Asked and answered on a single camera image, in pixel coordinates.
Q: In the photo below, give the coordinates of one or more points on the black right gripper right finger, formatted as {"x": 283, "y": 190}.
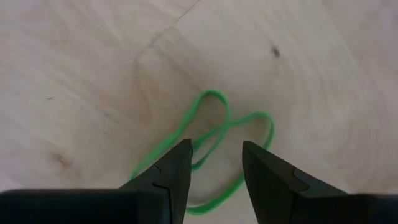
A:
{"x": 295, "y": 205}

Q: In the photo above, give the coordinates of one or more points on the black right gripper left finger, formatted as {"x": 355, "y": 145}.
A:
{"x": 77, "y": 208}

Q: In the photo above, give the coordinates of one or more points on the green rubber band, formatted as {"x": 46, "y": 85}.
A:
{"x": 228, "y": 107}

